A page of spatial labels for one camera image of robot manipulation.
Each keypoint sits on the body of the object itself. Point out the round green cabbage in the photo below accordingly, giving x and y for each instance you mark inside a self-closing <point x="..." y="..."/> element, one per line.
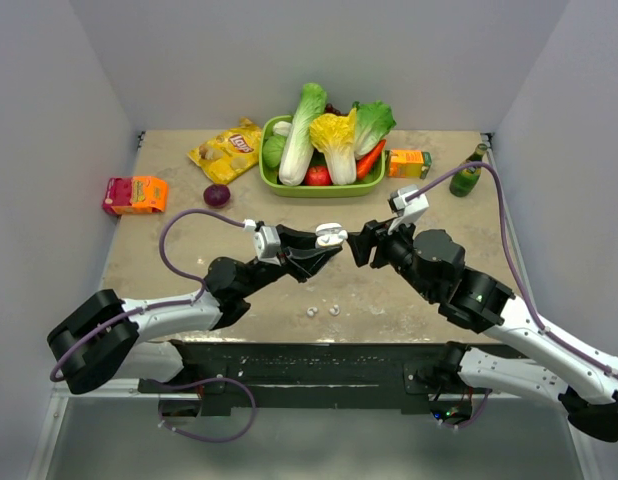
<point x="272" y="151"/>

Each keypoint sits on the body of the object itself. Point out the green plastic basket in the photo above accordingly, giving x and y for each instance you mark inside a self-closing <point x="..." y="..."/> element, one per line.
<point x="359" y="188"/>

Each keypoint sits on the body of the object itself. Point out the orange carrot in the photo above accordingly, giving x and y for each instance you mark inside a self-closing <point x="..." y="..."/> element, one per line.
<point x="366" y="163"/>

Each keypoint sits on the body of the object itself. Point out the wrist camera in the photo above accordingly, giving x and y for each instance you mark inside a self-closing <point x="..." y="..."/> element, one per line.
<point x="267" y="245"/>
<point x="408" y="205"/>

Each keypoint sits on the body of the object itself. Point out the green leafy cabbage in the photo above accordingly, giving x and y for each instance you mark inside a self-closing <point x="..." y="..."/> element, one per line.
<point x="374" y="121"/>

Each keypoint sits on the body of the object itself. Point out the green napa cabbage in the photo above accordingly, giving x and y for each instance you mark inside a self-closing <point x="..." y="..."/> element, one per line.
<point x="298" y="149"/>

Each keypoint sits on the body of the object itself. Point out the green Perrier glass bottle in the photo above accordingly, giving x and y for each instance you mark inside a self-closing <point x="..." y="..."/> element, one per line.
<point x="464" y="181"/>

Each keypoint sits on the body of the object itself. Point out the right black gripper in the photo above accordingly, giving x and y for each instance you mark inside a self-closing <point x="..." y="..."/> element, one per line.
<point x="374" y="233"/>

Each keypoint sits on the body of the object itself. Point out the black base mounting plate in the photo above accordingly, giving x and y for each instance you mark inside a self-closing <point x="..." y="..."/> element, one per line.
<point x="401" y="377"/>

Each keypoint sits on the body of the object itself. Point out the purple red onion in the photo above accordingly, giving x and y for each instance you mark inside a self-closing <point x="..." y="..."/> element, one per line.
<point x="216" y="196"/>

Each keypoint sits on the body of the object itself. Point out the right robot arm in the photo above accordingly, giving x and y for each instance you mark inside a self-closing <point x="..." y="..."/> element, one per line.
<point x="553" y="367"/>

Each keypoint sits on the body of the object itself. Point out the orange juice carton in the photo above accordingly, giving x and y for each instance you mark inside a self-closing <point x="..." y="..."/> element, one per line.
<point x="403" y="163"/>

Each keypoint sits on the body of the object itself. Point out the white square charging case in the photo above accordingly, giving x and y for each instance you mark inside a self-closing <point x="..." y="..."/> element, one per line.
<point x="330" y="235"/>

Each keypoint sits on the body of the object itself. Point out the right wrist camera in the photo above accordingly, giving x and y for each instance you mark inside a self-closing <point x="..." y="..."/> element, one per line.
<point x="408" y="205"/>

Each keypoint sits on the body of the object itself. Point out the dark red grapes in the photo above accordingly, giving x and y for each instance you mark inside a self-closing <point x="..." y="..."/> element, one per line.
<point x="329" y="108"/>

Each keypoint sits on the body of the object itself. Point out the orange pink snack box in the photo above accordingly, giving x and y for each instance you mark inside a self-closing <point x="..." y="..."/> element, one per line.
<point x="135" y="195"/>

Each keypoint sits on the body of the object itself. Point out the yellow napa cabbage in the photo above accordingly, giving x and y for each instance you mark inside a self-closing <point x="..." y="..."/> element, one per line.
<point x="333" y="136"/>

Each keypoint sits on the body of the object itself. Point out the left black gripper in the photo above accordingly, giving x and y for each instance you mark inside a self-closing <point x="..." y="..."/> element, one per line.
<point x="303" y="253"/>

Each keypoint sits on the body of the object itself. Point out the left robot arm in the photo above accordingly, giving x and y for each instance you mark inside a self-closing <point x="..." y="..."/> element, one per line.
<point x="96" y="341"/>

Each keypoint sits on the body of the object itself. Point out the red apple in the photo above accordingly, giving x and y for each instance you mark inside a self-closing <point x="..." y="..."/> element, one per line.
<point x="317" y="176"/>

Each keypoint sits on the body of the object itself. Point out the white garlic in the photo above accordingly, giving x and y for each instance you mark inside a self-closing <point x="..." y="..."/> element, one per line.
<point x="282" y="128"/>

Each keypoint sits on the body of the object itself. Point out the yellow Lays chips bag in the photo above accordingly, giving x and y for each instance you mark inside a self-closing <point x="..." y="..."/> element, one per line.
<point x="228" y="155"/>

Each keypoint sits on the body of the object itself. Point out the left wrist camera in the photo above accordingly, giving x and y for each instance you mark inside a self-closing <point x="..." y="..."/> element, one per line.
<point x="267" y="245"/>

